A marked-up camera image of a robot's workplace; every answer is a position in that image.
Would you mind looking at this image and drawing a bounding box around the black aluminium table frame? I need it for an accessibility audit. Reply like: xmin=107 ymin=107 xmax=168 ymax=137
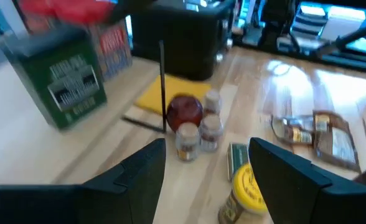
xmin=232 ymin=17 xmax=366 ymax=75

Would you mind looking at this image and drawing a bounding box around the black toaster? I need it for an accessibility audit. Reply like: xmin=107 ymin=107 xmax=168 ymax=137
xmin=129 ymin=0 xmax=235 ymax=82

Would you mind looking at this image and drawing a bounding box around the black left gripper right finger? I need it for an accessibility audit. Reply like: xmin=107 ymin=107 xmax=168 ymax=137
xmin=248 ymin=137 xmax=366 ymax=224

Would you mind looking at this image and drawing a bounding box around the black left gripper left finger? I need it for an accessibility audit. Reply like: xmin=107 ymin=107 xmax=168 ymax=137
xmin=0 ymin=139 xmax=167 ymax=224

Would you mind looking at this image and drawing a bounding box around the red lid patterned spice tin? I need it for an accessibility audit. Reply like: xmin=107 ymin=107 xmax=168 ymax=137
xmin=55 ymin=0 xmax=133 ymax=82
xmin=17 ymin=0 xmax=65 ymax=32

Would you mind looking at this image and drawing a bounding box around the green black pepper tin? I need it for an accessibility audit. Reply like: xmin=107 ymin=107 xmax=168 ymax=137
xmin=226 ymin=142 xmax=251 ymax=183
xmin=1 ymin=27 xmax=108 ymax=131

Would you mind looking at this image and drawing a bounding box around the yellow cloth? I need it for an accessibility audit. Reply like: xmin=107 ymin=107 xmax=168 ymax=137
xmin=134 ymin=73 xmax=212 ymax=116

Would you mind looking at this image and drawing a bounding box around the small cork-topped glass jar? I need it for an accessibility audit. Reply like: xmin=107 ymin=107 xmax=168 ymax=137
xmin=203 ymin=89 xmax=223 ymax=116
xmin=175 ymin=121 xmax=201 ymax=162
xmin=199 ymin=113 xmax=224 ymax=153

